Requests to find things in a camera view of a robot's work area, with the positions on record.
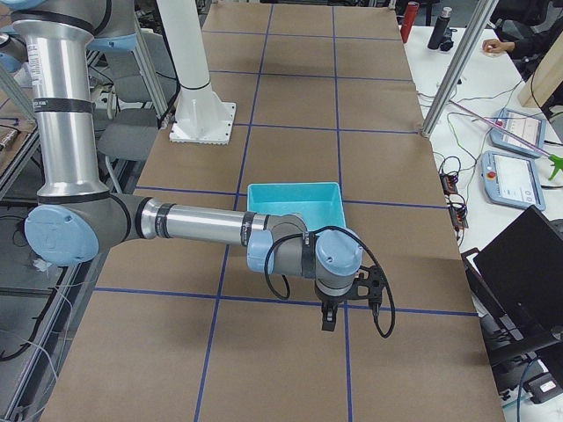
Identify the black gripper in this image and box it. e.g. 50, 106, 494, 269
315, 287, 350, 331

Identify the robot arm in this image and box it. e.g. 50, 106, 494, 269
8, 1, 364, 331

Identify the person hand at desk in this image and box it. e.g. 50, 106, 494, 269
482, 39, 515, 54

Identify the light blue plastic bin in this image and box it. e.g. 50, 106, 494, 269
247, 182, 347, 230

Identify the brown paper table mat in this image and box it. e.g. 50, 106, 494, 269
42, 3, 503, 421

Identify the small usb adapter board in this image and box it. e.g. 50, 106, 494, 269
439, 172, 459, 196

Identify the black laptop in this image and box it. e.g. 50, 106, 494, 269
462, 206, 562, 372

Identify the near teach pendant tablet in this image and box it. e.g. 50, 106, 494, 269
480, 151, 546, 211

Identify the teach pendant tablet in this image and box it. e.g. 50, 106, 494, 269
489, 108, 547, 158
480, 151, 546, 211

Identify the grey office chair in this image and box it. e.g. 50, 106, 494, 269
97, 30, 166, 164

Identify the far teach pendant tablet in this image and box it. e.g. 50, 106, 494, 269
489, 108, 547, 158

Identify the green grabber stick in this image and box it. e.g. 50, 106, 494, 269
448, 100, 563, 180

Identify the red bottle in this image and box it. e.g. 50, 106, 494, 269
400, 1, 420, 44

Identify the black bottle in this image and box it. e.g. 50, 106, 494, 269
427, 6, 452, 50

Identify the wooden board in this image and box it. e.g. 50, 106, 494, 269
517, 34, 563, 107

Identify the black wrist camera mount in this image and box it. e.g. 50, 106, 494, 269
348, 265, 386, 309

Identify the black camera cable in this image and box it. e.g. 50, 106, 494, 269
266, 225, 396, 338

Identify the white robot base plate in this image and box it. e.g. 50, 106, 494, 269
170, 99, 237, 145

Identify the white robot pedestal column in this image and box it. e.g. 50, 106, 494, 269
156, 0, 221, 133

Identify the grey aluminium frame post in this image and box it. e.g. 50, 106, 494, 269
420, 0, 498, 138

